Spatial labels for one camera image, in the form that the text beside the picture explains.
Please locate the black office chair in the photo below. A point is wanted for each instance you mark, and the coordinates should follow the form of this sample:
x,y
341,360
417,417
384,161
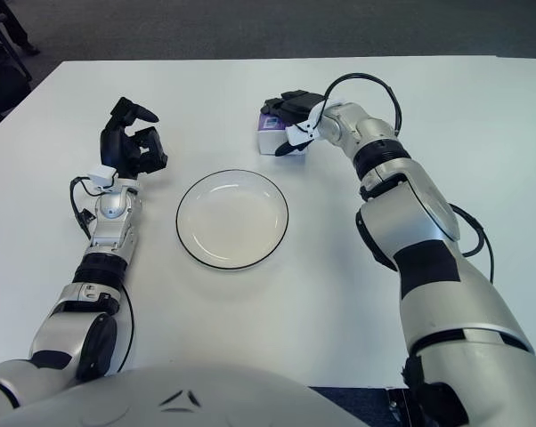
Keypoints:
x,y
1,75

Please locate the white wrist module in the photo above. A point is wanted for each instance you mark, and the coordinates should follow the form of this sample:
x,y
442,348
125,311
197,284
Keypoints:
x,y
301,133
102,174

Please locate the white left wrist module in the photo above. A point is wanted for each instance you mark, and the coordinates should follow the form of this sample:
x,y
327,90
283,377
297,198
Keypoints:
x,y
102,174

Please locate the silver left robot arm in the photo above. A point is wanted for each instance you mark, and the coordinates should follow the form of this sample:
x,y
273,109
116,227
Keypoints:
x,y
110,227

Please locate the grey robot torso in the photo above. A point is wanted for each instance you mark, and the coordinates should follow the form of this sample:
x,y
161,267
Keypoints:
x,y
205,400

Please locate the white plate with black rim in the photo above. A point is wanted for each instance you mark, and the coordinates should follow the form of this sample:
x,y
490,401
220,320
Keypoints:
x,y
232,222

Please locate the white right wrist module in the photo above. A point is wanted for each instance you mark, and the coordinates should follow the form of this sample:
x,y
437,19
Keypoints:
x,y
301,133

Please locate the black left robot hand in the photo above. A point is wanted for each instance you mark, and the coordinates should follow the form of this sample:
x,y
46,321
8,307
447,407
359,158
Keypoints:
x,y
112,151

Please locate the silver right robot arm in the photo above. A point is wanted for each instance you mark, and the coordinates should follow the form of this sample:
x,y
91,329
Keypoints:
x,y
406,222

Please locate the purple tissue paper pack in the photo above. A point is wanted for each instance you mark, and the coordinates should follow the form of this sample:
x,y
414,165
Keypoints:
x,y
270,131

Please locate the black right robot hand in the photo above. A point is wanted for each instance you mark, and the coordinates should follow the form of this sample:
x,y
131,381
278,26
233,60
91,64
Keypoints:
x,y
297,104

